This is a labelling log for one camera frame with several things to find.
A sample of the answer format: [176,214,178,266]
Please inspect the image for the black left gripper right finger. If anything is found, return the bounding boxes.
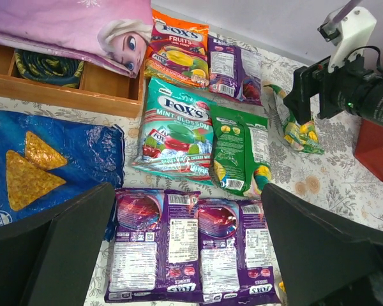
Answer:
[261,184,383,305]

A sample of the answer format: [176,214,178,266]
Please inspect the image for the purple candy bag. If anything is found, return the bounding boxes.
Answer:
[197,198,280,305]
[208,36,262,106]
[104,188,203,303]

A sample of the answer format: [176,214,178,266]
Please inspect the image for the dark yellow coiled cord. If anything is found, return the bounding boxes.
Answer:
[13,48,86,89]

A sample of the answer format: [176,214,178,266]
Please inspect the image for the floral table mat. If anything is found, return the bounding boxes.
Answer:
[0,33,383,305]

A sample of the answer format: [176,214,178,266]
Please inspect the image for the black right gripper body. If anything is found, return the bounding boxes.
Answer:
[299,54,382,120]

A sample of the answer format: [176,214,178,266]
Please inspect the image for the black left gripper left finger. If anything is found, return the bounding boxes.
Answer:
[0,183,115,305]

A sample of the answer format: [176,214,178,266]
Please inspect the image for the orange lemon candy bag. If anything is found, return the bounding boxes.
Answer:
[144,10,209,89]

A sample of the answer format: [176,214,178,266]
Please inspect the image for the blue chips snack bag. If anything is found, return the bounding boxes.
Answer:
[0,110,124,227]

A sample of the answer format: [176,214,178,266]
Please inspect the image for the purple princess cloth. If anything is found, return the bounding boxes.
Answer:
[0,0,153,78]

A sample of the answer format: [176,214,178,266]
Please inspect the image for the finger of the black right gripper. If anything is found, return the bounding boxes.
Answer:
[283,67,313,123]

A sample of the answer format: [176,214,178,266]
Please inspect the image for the red paper bag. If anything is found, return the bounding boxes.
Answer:
[354,119,383,182]

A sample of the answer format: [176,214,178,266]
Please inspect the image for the teal mint candy bag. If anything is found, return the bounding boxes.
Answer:
[132,77,214,185]

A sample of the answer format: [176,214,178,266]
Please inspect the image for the orange wooden tray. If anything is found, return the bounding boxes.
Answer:
[0,45,144,118]

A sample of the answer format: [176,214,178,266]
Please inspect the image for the yellow green candy bag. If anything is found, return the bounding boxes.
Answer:
[264,82,324,155]

